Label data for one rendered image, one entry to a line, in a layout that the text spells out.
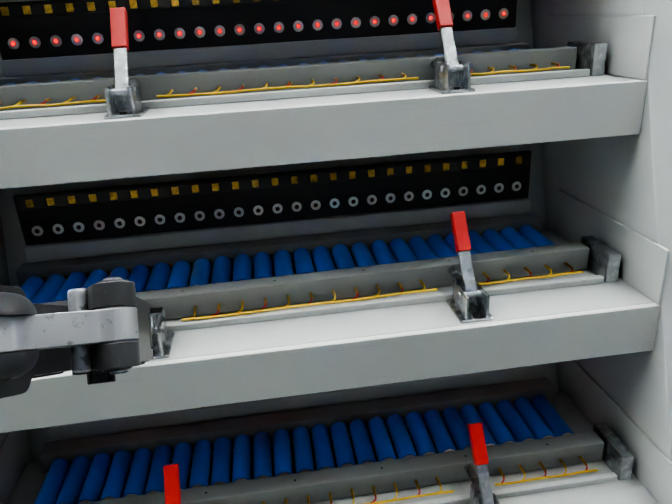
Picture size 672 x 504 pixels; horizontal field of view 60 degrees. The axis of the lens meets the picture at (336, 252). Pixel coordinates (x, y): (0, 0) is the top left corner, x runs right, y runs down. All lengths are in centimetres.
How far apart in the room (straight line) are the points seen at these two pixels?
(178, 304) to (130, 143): 15
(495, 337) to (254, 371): 20
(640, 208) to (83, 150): 47
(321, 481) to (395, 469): 7
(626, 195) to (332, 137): 28
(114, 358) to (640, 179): 49
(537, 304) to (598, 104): 18
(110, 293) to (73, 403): 34
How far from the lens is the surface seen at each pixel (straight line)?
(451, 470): 60
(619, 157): 60
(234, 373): 48
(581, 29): 66
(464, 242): 51
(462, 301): 50
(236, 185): 62
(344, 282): 53
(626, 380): 64
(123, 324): 17
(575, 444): 64
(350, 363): 49
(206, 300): 53
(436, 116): 49
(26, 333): 17
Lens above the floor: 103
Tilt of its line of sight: 4 degrees down
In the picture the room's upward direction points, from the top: 5 degrees counter-clockwise
